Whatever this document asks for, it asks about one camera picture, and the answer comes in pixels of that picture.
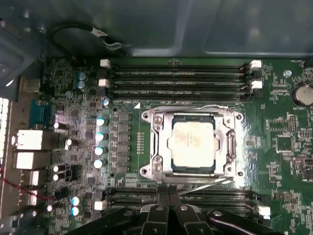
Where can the blue serial port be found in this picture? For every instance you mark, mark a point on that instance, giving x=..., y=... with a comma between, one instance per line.
x=40, y=112

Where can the black RAM slot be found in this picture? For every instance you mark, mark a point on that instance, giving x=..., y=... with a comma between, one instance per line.
x=176, y=73
x=176, y=66
x=232, y=206
x=132, y=199
x=176, y=92
x=132, y=191
x=176, y=83

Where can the green motherboard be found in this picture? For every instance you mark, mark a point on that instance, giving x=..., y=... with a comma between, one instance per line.
x=256, y=156

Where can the thin metal locking lever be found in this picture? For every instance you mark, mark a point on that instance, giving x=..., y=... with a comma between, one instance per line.
x=207, y=186
x=195, y=107

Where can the blue silver capacitor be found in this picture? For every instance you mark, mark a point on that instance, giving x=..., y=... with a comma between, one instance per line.
x=99, y=163
x=82, y=76
x=100, y=136
x=100, y=150
x=75, y=211
x=76, y=200
x=106, y=101
x=82, y=85
x=101, y=121

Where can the brass coloured port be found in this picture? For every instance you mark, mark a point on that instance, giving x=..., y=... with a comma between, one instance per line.
x=29, y=85

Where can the black silver capacitor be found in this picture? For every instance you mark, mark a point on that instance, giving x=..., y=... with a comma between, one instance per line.
x=71, y=142
x=58, y=169
x=58, y=176
x=60, y=125
x=51, y=208

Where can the metal socket cover frame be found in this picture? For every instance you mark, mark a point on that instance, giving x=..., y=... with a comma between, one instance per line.
x=163, y=147

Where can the silver port block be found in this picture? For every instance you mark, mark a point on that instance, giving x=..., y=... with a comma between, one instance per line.
x=30, y=160
x=28, y=197
x=31, y=139
x=30, y=177

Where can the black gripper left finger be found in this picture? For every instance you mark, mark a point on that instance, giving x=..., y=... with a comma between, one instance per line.
x=156, y=220

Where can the round silver coin battery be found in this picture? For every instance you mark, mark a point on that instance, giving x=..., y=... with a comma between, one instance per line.
x=304, y=94

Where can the black open PC case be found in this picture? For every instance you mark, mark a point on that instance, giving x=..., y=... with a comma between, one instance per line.
x=156, y=24

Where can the CPU socket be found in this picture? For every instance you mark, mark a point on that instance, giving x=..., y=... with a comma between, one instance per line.
x=157, y=124

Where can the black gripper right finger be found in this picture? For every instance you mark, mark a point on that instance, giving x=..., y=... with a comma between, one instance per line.
x=185, y=220

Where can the silver CPU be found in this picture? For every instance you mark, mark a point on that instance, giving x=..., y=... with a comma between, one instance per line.
x=193, y=144

